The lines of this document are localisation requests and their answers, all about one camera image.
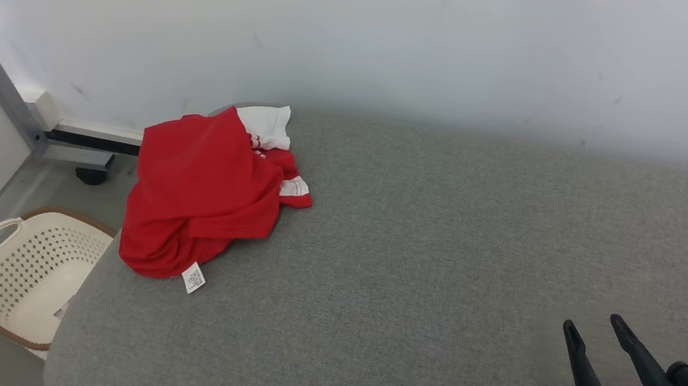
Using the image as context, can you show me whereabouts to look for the red shirt with white sleeves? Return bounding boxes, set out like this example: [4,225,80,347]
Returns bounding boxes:
[101,98,322,303]

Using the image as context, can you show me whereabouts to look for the cream perforated laundry basket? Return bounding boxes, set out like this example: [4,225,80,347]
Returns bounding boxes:
[0,198,132,366]

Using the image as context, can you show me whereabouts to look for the black caster wheel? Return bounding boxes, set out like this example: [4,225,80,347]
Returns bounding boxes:
[75,163,111,188]

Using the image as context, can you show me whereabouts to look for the white plastic box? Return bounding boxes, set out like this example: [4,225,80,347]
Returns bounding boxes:
[18,81,64,134]

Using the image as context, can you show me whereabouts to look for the white and black rail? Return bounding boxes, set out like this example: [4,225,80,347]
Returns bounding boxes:
[45,109,147,167]

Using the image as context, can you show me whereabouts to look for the grey metal frame post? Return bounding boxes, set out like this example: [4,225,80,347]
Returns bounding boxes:
[0,12,117,186]

